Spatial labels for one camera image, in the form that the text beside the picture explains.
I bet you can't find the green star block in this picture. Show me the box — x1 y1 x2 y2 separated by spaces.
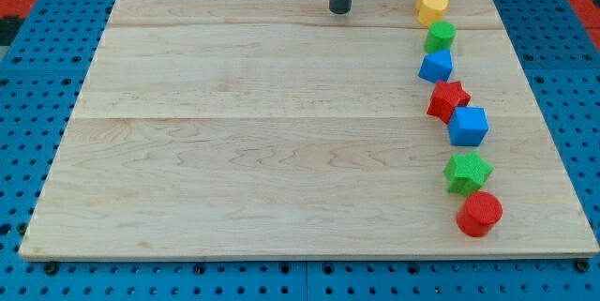
443 150 494 197

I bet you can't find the red star block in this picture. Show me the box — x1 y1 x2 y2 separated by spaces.
427 81 472 124

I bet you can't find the red cylinder block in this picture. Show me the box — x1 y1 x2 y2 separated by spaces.
456 191 503 237

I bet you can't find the blue cube block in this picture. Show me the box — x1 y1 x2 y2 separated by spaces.
448 107 489 146

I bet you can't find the yellow heart block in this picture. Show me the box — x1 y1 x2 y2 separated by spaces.
417 0 449 26

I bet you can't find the green cylinder block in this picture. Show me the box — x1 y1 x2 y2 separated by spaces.
424 21 457 53

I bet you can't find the light wooden board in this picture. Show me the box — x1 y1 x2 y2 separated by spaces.
20 0 599 262

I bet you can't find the blue triangle block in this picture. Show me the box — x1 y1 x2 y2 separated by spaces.
418 49 454 83

